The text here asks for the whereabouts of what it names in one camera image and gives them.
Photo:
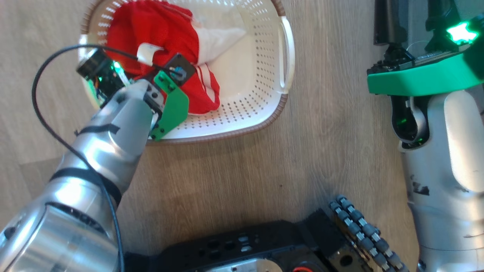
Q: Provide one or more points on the red cloth garment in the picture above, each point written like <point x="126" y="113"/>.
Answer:
<point x="159" y="34"/>

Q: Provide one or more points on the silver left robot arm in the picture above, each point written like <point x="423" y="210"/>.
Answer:
<point x="94" y="158"/>

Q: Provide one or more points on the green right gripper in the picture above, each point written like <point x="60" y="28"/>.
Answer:
<point x="423" y="77"/>

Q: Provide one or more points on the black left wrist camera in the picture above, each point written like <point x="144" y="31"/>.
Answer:
<point x="180" y="70"/>

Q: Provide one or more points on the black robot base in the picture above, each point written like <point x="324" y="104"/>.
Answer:
<point x="245" y="245"/>

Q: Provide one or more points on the grey roller omni wheel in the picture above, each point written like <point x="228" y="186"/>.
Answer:
<point x="363" y="228"/>

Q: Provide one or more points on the white cloth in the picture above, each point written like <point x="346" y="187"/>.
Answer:
<point x="219" y="40"/>

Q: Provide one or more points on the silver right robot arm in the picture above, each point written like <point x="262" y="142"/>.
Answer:
<point x="442" y="173"/>

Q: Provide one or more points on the white perforated laundry basket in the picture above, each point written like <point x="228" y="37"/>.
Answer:
<point x="249" y="75"/>

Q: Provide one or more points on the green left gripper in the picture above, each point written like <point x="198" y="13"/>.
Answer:
<point x="173" y="109"/>

